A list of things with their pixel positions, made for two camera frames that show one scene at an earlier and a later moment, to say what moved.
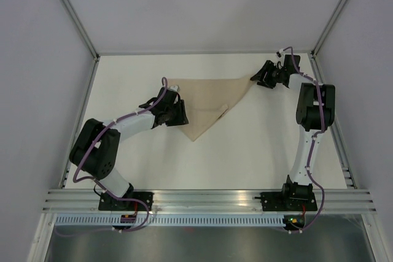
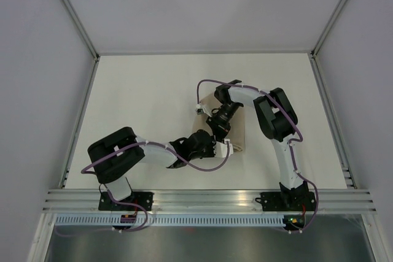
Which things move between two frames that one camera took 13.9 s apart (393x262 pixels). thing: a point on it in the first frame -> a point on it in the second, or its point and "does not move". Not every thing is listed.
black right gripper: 268,66 -> 220,130
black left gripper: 182,119 -> 212,144
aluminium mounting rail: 207,200 does not move
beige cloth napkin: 207,100 -> 236,132
